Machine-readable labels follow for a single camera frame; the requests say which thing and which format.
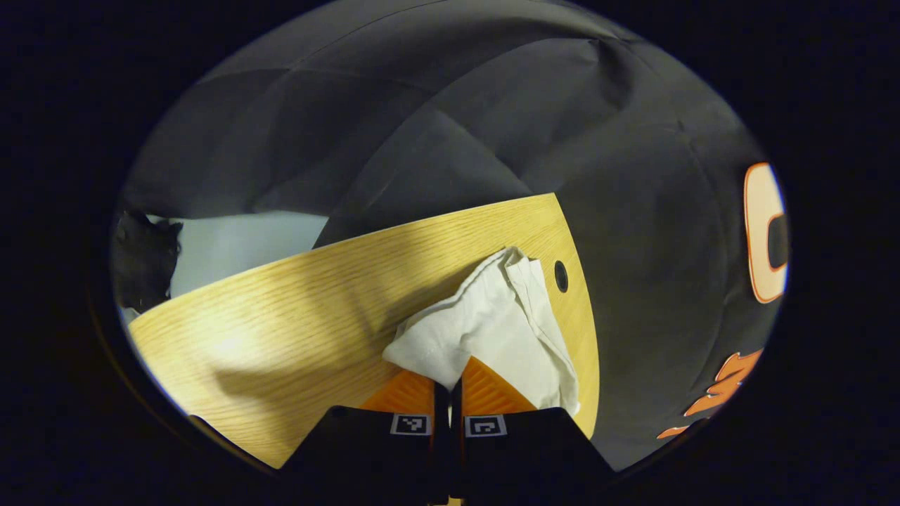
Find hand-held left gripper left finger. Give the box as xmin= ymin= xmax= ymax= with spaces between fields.
xmin=281 ymin=369 xmax=451 ymax=506

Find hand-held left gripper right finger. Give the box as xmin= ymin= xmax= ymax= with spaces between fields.
xmin=450 ymin=356 xmax=616 ymax=506

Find white jeans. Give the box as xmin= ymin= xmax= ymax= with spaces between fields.
xmin=382 ymin=246 xmax=581 ymax=417

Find black backdrop cloth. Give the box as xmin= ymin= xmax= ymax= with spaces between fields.
xmin=112 ymin=0 xmax=790 ymax=472

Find dark cloth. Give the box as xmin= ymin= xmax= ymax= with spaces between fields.
xmin=112 ymin=211 xmax=184 ymax=315

